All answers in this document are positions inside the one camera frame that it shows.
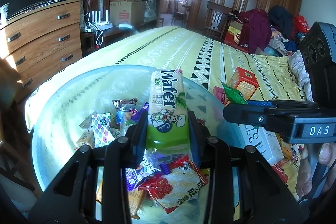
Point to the dark wooden chair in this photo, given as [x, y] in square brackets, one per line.
[217, 21]

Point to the small green candy packet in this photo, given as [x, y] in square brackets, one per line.
[233, 95]

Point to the white wifi router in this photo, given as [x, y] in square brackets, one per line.
[92, 21]

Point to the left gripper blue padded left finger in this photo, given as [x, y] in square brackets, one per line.
[136, 145]

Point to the lower cardboard box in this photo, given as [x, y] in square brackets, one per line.
[127, 13]

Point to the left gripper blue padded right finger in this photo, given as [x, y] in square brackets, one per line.
[200, 147]

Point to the colourful scale pattern snack packet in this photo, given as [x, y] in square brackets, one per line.
[101, 126]

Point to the yellow patterned bed cover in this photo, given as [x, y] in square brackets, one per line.
[204, 61]

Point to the red white rice cracker packet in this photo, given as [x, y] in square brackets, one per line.
[182, 184]

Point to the purple Govini prunes packet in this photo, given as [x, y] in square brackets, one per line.
[134, 177]

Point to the green Wafer packet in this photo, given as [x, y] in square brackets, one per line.
[167, 126]

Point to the translucent plastic bowl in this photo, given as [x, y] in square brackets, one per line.
[58, 127]

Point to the orange biscuit packet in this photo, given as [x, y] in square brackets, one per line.
[135, 198]

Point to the orange red carton box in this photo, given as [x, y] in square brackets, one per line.
[245, 82]

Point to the white carton box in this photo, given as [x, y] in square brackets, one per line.
[264, 141]

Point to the maroon clothes pile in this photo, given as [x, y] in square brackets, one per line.
[256, 30]

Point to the wooden chest of drawers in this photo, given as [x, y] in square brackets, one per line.
[40, 43]

